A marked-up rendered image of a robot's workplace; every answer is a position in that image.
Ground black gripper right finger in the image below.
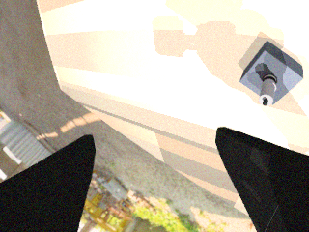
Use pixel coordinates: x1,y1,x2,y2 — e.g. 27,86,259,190
215,127,309,232

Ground dark grey block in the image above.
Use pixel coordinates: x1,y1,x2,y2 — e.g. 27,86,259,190
239,42,304,105

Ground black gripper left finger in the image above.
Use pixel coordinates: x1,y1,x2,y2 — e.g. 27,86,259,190
0,134,97,232

